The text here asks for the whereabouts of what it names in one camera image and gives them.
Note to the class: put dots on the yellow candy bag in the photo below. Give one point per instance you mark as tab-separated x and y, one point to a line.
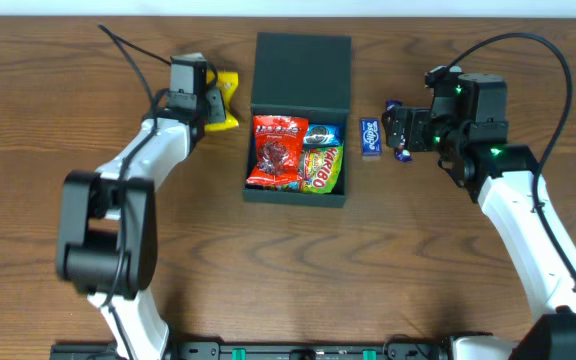
227	82

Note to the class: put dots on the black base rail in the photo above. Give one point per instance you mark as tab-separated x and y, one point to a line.
396	348

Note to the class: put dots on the blue Eclipse mint box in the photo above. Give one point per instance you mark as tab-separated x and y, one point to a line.
370	137

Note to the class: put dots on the dark green hinged box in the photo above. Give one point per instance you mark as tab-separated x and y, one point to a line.
307	76

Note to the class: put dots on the blue Oreo cookie pack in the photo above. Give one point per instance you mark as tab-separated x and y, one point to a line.
323	135

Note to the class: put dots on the Dairy Milk chocolate bar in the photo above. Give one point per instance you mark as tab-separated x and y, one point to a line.
402	152

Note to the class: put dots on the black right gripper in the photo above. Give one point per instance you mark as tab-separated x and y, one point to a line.
403	126

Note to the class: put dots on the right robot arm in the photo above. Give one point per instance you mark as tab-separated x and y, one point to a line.
466	125

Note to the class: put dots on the red candy bag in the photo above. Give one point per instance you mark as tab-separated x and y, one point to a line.
279	142

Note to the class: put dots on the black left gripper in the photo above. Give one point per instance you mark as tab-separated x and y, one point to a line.
216	105

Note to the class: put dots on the green Haribo gummy bag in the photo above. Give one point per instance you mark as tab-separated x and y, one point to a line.
319	169

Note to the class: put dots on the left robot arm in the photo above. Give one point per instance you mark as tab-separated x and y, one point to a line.
107	242

